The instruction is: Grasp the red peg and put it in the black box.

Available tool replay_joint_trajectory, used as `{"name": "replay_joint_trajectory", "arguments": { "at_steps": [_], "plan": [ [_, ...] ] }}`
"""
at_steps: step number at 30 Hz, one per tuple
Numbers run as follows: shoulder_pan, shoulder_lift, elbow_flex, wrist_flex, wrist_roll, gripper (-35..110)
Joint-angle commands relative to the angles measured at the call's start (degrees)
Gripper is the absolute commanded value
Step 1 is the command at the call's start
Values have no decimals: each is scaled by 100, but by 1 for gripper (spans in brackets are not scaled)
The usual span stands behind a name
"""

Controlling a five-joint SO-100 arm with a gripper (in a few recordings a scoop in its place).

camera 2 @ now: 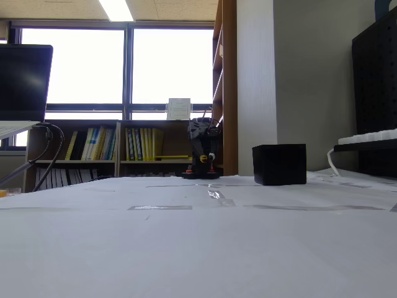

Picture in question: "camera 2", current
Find small orange and clear object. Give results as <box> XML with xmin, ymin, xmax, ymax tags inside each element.
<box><xmin>0</xmin><ymin>187</ymin><xmax>22</xmax><ymax>198</ymax></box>

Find black shelf bar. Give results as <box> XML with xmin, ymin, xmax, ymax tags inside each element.
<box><xmin>333</xmin><ymin>138</ymin><xmax>397</xmax><ymax>153</ymax></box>

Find white power cable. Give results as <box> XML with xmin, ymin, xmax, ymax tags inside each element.
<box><xmin>327</xmin><ymin>148</ymin><xmax>342</xmax><ymax>178</ymax></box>

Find low wooden bookcase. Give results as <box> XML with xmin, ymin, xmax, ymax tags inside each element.
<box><xmin>24</xmin><ymin>119</ymin><xmax>122</xmax><ymax>192</ymax></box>
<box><xmin>116</xmin><ymin>119</ymin><xmax>215</xmax><ymax>178</ymax></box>

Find white binder row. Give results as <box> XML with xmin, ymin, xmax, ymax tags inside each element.
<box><xmin>34</xmin><ymin>167</ymin><xmax>99</xmax><ymax>189</ymax></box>

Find black laptop cable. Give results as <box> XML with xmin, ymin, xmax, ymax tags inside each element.
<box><xmin>32</xmin><ymin>123</ymin><xmax>65</xmax><ymax>192</ymax></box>

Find black pegboard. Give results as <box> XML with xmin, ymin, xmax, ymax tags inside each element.
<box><xmin>351</xmin><ymin>6</ymin><xmax>397</xmax><ymax>178</ymax></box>

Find slanted yellow book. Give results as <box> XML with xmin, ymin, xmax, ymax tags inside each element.
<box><xmin>65</xmin><ymin>130</ymin><xmax>79</xmax><ymax>161</ymax></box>

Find black box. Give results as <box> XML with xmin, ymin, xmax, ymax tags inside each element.
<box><xmin>251</xmin><ymin>143</ymin><xmax>308</xmax><ymax>186</ymax></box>

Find black robot base orange parts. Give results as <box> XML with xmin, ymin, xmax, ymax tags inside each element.
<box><xmin>181</xmin><ymin>166</ymin><xmax>220</xmax><ymax>181</ymax></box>

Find white paper table cover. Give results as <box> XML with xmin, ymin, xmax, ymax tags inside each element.
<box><xmin>0</xmin><ymin>169</ymin><xmax>397</xmax><ymax>298</ymax></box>

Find dark blue object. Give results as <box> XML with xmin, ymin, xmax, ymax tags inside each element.
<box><xmin>373</xmin><ymin>0</ymin><xmax>397</xmax><ymax>21</ymax></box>

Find framed white paper sign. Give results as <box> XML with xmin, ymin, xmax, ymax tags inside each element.
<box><xmin>167</xmin><ymin>97</ymin><xmax>192</xmax><ymax>120</ymax></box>

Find tall wooden bookcase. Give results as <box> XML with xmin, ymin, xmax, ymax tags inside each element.
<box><xmin>212</xmin><ymin>0</ymin><xmax>239</xmax><ymax>177</ymax></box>

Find white power strip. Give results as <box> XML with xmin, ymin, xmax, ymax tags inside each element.
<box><xmin>337</xmin><ymin>129</ymin><xmax>397</xmax><ymax>145</ymax></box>

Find red white servo cable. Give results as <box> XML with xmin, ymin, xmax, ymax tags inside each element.
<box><xmin>200</xmin><ymin>106</ymin><xmax>223</xmax><ymax>130</ymax></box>

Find open laptop dark screen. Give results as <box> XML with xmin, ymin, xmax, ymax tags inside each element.
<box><xmin>0</xmin><ymin>43</ymin><xmax>54</xmax><ymax>141</ymax></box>

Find grey sleeved laptop cable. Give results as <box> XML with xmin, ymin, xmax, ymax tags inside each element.
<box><xmin>0</xmin><ymin>125</ymin><xmax>53</xmax><ymax>186</ymax></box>

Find ceiling light panel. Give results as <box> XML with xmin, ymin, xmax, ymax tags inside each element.
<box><xmin>98</xmin><ymin>0</ymin><xmax>136</xmax><ymax>22</ymax></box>

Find row of books on shelf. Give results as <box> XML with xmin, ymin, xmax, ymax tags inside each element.
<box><xmin>81</xmin><ymin>126</ymin><xmax>117</xmax><ymax>161</ymax></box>

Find window with dark frame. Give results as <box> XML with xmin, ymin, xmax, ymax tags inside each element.
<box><xmin>0</xmin><ymin>20</ymin><xmax>215</xmax><ymax>150</ymax></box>

